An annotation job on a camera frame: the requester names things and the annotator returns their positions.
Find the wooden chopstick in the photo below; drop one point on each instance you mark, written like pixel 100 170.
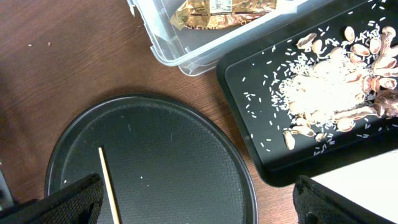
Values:
pixel 109 188

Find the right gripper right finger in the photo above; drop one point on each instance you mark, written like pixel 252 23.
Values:
pixel 316 204

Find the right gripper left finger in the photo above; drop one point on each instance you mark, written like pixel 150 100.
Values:
pixel 78 203

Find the clear plastic waste bin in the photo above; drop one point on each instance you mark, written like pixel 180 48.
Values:
pixel 195 52

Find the food scraps and rice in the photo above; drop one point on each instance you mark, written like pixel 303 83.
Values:
pixel 320 88

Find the round black serving tray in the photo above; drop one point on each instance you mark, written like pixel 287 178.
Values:
pixel 167 162

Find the gold snack wrapper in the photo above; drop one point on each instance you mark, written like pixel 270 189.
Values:
pixel 220 14

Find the black rectangular waste tray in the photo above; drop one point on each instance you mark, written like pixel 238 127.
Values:
pixel 284 170

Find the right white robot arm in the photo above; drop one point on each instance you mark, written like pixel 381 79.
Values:
pixel 371 184

